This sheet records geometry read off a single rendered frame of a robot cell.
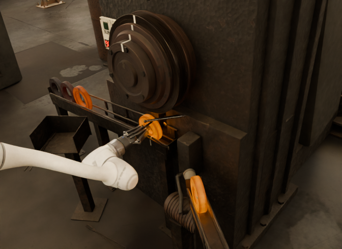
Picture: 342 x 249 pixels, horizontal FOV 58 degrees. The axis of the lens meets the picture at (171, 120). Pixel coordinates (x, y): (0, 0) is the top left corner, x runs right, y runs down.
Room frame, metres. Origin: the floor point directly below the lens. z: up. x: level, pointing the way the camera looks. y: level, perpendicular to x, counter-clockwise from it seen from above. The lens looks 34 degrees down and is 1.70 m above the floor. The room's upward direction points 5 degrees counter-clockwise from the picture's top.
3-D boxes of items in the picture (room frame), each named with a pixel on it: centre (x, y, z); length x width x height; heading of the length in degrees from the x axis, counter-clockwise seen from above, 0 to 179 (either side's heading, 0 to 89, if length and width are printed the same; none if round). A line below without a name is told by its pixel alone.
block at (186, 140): (1.17, -0.08, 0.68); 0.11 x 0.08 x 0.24; 133
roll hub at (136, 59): (1.27, 0.16, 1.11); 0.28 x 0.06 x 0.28; 43
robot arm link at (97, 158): (1.11, 0.35, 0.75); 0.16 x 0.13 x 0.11; 133
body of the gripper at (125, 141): (1.25, 0.23, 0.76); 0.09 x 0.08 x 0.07; 133
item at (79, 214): (1.49, 0.64, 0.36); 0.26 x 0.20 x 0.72; 78
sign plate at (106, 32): (1.66, 0.25, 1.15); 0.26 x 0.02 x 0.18; 43
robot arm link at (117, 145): (1.19, 0.28, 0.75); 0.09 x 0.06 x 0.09; 43
